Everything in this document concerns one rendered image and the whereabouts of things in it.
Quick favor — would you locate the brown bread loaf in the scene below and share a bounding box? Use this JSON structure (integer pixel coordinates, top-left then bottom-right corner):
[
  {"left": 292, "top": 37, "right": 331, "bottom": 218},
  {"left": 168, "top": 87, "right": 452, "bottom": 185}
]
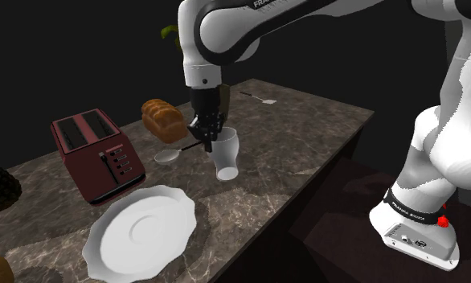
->
[{"left": 141, "top": 98, "right": 190, "bottom": 145}]

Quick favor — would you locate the white drinking glass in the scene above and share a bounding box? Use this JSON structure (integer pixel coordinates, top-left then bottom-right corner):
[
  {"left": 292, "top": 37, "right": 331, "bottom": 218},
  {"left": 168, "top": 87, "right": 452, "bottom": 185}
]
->
[{"left": 207, "top": 126, "right": 240, "bottom": 182}]

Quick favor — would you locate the red two-slot toaster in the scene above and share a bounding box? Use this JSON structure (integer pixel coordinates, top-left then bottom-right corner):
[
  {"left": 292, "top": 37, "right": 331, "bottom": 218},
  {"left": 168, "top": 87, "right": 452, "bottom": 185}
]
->
[{"left": 50, "top": 108, "right": 147, "bottom": 207}]

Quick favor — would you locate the white spatula with dark handle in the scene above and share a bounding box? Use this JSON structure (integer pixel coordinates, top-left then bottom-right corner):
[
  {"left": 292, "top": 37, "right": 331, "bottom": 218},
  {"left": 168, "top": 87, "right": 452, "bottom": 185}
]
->
[{"left": 240, "top": 91, "right": 278, "bottom": 105}]

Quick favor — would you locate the white scalloped plate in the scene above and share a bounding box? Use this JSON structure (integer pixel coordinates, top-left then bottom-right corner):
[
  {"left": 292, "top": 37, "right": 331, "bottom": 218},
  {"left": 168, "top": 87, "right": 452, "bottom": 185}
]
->
[{"left": 81, "top": 184, "right": 198, "bottom": 283}]

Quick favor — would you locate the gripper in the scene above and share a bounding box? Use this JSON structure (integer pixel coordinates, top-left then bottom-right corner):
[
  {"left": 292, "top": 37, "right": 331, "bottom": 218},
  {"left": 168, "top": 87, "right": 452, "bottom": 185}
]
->
[{"left": 186, "top": 84, "right": 227, "bottom": 153}]

